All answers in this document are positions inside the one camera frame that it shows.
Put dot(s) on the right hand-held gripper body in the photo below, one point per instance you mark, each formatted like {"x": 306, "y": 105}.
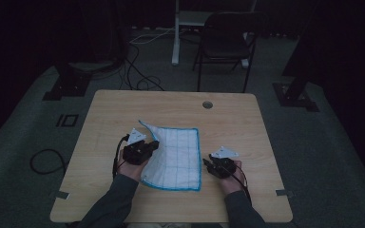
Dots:
{"x": 223, "y": 164}

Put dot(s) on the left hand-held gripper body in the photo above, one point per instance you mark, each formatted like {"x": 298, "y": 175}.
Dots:
{"x": 135, "y": 152}

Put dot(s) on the white cloth with blue trim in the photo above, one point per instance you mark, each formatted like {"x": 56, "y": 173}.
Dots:
{"x": 177, "y": 158}

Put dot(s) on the person's left hand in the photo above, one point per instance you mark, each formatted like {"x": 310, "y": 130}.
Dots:
{"x": 132, "y": 170}

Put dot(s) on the person's right hand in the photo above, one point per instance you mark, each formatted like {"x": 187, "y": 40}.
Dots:
{"x": 231, "y": 183}

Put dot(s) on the grey table grommet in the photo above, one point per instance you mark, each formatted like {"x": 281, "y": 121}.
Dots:
{"x": 207, "y": 104}

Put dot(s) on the black metal stand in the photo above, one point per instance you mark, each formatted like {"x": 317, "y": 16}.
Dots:
{"x": 72, "y": 79}
{"x": 296, "y": 91}

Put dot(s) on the black folding chair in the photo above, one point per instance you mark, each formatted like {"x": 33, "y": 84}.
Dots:
{"x": 225, "y": 44}

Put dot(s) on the white desk frame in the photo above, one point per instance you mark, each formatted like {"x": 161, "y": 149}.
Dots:
{"x": 176, "y": 31}

